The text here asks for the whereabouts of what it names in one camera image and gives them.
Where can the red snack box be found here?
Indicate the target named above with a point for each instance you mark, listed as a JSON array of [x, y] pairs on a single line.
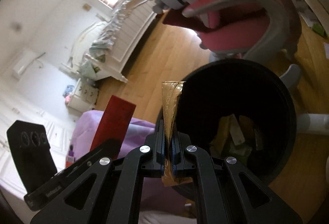
[[113, 126]]

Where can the purple tablecloth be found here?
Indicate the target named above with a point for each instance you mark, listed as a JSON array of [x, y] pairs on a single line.
[[128, 135]]

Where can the white nightstand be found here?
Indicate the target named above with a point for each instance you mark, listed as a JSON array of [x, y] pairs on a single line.
[[83, 97]]

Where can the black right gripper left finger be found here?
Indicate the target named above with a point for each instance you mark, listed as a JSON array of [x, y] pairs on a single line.
[[110, 190]]

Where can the white bed frame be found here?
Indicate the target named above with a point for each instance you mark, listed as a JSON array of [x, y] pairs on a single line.
[[129, 36]]

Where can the black round trash bin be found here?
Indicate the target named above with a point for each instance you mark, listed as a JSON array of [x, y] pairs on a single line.
[[242, 109]]

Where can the ruffled bed blanket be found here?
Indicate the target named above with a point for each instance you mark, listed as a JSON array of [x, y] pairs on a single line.
[[94, 60]]

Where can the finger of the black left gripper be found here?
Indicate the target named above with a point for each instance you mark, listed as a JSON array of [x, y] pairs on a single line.
[[39, 198]]

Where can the golden stick wrapper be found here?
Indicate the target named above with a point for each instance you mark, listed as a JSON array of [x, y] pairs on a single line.
[[171, 91]]

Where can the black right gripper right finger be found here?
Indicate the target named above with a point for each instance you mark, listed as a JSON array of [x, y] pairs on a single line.
[[224, 190]]

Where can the pink grey desk chair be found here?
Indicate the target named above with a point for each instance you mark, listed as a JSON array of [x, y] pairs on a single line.
[[248, 29]]

